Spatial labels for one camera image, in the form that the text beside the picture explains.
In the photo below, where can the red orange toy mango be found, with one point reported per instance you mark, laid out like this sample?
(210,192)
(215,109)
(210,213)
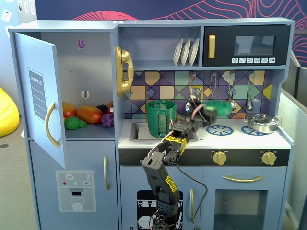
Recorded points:
(90,115)

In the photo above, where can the red yellow toy fruit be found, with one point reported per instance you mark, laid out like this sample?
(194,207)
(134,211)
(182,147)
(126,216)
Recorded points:
(69,110)

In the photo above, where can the gold toy telephone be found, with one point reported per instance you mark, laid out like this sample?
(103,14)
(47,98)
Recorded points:
(124,57)

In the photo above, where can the white toy plate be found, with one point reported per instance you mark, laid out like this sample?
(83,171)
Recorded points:
(193,51)
(177,54)
(185,52)

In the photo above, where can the round floor socket cover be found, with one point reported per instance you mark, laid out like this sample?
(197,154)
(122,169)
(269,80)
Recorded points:
(3,145)

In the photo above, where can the gold tap knob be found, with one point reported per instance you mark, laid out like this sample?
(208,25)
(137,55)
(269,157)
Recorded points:
(179,116)

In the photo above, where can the green cylindrical container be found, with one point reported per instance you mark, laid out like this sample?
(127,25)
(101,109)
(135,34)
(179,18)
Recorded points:
(153,119)

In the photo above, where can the black Dell monitor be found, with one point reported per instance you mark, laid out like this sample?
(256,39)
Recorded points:
(302,88)

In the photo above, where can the steel hanging toy ladle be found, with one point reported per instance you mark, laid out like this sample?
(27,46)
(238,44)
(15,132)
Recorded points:
(232,104)

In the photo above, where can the steel hanging toy spoon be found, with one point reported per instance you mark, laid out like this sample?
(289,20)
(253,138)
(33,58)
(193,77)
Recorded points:
(188,107)
(250,105)

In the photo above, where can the gold stove knob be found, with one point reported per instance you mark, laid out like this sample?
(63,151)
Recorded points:
(219,158)
(268,158)

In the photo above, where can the steel toy pot with lid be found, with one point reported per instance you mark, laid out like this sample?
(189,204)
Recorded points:
(261,124)

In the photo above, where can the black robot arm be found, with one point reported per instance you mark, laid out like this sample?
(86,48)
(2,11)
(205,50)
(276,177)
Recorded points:
(156,172)

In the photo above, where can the white photo card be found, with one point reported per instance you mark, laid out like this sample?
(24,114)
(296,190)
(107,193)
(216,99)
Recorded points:
(21,6)
(32,10)
(6,14)

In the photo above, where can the grey sink basin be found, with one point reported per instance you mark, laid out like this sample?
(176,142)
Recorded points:
(141,134)

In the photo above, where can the steel hanging toy whisk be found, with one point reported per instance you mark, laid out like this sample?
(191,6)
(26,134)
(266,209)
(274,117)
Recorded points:
(213,76)

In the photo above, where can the green bumpy toy fruit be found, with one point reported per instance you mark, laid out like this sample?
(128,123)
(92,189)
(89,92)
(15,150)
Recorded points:
(72,123)

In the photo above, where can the dark toy blackberries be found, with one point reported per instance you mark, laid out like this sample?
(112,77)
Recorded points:
(102,109)

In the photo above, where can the yellow bean bag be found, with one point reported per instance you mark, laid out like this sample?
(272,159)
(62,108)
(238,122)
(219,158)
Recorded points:
(7,115)

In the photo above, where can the orange toy fruit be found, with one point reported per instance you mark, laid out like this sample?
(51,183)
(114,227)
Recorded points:
(110,104)

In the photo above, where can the purple toy grapes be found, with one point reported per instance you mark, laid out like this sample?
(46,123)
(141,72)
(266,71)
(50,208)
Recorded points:
(107,120)

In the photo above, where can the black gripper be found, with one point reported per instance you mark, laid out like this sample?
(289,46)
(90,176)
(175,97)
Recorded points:
(209,115)

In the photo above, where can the blue toy kitchen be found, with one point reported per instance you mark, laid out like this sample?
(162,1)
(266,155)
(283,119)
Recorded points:
(72,25)

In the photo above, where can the green round lid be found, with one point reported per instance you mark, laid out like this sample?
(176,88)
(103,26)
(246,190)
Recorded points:
(221,107)

